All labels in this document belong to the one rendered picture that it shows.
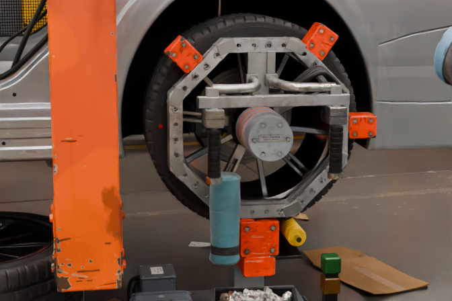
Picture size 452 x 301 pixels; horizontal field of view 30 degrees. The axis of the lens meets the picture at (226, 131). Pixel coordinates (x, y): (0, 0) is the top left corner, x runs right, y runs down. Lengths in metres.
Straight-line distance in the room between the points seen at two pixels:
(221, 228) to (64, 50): 0.72
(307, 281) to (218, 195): 1.38
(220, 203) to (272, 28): 0.55
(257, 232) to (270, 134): 0.35
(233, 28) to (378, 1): 0.49
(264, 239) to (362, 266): 1.37
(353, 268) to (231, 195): 1.55
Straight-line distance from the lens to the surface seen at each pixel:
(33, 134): 2.60
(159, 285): 2.53
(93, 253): 2.15
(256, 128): 2.34
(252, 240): 2.56
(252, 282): 2.78
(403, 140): 2.80
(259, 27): 2.54
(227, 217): 2.40
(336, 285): 2.01
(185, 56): 2.43
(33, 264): 2.45
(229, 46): 2.44
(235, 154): 2.60
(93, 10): 2.04
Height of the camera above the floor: 1.31
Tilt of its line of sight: 11 degrees down
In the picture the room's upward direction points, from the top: straight up
